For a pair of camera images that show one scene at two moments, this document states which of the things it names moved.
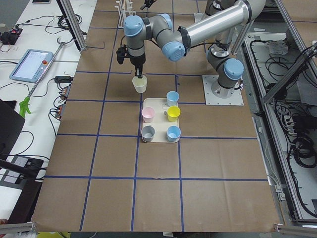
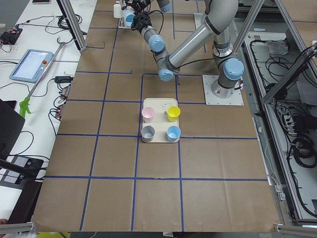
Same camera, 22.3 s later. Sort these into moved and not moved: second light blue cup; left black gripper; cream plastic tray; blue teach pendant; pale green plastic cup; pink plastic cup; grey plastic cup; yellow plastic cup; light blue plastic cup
Moved: left black gripper; pale green plastic cup; light blue plastic cup
Not moved: grey plastic cup; blue teach pendant; second light blue cup; cream plastic tray; yellow plastic cup; pink plastic cup
